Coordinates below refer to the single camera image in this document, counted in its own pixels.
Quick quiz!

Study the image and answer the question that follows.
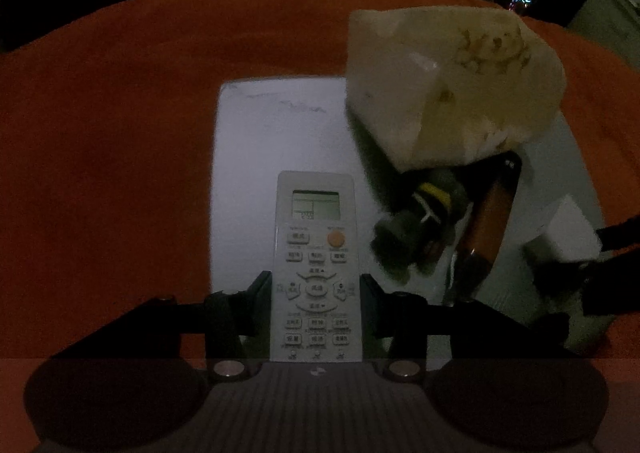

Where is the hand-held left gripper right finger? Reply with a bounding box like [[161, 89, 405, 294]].
[[360, 273, 597, 381]]

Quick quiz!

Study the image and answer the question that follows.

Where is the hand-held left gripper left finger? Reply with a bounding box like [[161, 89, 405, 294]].
[[50, 271, 274, 381]]

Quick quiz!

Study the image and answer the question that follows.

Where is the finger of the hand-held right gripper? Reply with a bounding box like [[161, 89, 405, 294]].
[[596, 216, 640, 252], [534, 253, 640, 317]]

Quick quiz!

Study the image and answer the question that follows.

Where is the white remote control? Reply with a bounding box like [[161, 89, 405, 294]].
[[270, 171, 363, 363]]

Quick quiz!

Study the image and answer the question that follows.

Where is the orange cloth on desktop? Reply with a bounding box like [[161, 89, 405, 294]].
[[0, 0, 640, 453]]

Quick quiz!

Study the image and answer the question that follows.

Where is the small white box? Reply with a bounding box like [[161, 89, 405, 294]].
[[524, 195, 603, 268]]

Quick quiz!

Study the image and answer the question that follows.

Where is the grey plush toy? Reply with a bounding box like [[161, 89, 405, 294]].
[[370, 168, 474, 284]]

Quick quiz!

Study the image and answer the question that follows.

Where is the white rectangular board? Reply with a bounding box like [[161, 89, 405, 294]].
[[209, 75, 608, 360]]

